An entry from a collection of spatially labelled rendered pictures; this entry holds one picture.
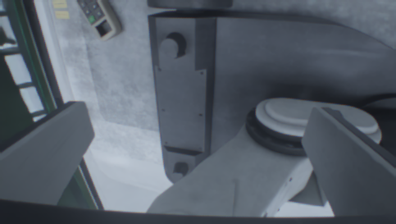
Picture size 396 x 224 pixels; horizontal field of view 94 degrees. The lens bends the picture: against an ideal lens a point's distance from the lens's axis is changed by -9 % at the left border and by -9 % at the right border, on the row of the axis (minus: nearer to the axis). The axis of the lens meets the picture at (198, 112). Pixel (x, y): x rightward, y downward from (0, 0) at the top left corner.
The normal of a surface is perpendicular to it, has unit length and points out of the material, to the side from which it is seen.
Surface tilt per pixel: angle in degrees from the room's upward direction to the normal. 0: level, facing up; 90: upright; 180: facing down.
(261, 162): 90
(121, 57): 0
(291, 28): 0
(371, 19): 0
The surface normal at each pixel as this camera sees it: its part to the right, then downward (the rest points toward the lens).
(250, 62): -0.23, 0.50
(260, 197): 0.01, -0.85
